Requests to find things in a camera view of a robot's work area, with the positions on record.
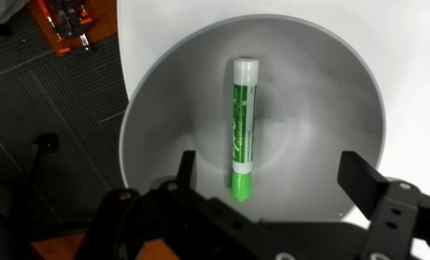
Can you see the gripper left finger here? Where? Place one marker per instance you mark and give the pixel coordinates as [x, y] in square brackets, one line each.
[186, 213]

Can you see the green marker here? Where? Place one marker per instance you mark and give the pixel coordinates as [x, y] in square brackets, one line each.
[244, 130]

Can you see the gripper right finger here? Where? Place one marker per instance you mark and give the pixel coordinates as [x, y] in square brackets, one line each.
[388, 202]

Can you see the orange and black clamps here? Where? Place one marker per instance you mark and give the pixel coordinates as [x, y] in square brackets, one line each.
[68, 25]

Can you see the black chair base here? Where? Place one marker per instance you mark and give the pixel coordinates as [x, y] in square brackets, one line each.
[30, 180]

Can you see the grey bowl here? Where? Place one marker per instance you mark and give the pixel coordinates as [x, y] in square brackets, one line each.
[309, 119]

